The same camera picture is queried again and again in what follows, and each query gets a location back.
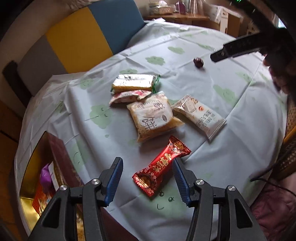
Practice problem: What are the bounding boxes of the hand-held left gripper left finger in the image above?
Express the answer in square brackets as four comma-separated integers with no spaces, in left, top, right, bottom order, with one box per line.
[28,157,124,241]

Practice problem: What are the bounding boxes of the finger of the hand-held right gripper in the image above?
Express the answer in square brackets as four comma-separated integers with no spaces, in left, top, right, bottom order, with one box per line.
[210,31,269,62]

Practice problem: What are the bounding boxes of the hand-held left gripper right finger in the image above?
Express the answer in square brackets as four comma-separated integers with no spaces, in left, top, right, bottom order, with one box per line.
[171,158,267,241]

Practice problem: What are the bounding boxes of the red candy packet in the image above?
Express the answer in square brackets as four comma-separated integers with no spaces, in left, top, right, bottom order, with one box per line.
[132,136,192,198]

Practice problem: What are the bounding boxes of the maroon box with gold interior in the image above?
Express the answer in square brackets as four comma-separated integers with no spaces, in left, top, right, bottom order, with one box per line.
[19,130,139,241]

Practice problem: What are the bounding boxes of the purple candy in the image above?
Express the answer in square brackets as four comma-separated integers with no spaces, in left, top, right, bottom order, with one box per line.
[40,163,56,193]

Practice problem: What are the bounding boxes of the sesame cake packet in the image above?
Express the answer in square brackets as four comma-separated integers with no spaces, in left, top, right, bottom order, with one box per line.
[126,91,185,143]

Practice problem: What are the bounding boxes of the large orange snack bag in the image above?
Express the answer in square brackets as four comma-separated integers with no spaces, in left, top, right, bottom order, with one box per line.
[32,183,55,215]

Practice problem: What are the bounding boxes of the pink white snack packet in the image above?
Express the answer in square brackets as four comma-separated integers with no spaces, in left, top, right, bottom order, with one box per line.
[109,90,152,106]

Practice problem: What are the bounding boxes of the yellow rice cake packet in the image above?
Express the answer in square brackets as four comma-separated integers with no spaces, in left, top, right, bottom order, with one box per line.
[111,74,161,94]

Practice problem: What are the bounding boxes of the person's right hand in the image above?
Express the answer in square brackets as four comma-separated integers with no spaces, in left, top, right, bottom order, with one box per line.
[263,52,296,94]

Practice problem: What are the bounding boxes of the hanging floral curtain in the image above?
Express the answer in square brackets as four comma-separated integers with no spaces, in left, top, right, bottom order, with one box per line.
[188,0,205,14]

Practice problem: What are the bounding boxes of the wooden desk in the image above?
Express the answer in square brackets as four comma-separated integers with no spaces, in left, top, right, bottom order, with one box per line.
[143,11,222,30]

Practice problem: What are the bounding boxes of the tissue box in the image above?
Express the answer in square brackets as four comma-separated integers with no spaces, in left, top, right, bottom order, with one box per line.
[149,1,174,15]

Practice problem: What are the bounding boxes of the maroon quilted clothing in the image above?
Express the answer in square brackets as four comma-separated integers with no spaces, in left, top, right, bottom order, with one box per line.
[251,182,296,241]

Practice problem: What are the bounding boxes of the rattan chair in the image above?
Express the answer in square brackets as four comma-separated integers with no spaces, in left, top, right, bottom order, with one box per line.
[276,95,296,181]

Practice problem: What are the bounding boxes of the wooden wardrobe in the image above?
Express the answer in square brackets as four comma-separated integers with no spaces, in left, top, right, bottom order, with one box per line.
[0,100,23,232]

